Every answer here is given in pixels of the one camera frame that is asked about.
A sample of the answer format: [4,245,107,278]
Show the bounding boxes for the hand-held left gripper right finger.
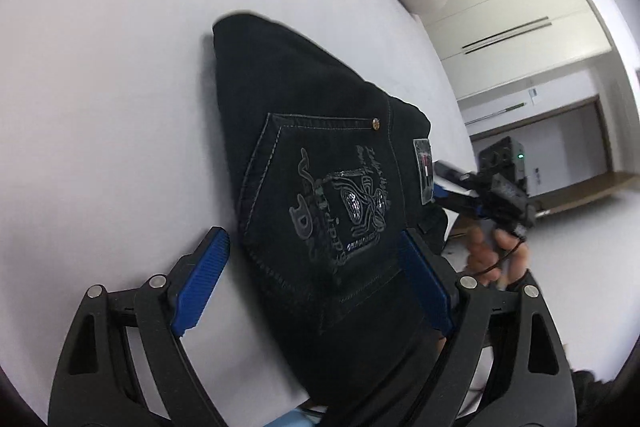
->
[399,229,578,427]

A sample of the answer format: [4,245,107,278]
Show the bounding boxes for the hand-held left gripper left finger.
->
[47,226,232,427]

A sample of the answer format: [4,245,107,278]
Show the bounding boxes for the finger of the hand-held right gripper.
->
[434,160,483,188]
[432,184,493,221]

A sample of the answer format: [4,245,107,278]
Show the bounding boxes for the black pants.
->
[211,11,451,427]

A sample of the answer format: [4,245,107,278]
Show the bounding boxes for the person's right hand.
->
[465,224,531,289]

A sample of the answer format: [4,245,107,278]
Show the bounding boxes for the black device with green light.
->
[477,136,531,198]

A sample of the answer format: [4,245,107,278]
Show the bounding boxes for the light blue object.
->
[272,409,326,427]

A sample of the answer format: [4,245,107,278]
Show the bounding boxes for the white bed sheet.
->
[0,0,478,427]

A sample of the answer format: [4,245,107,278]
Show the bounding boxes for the black cable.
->
[469,238,528,279]

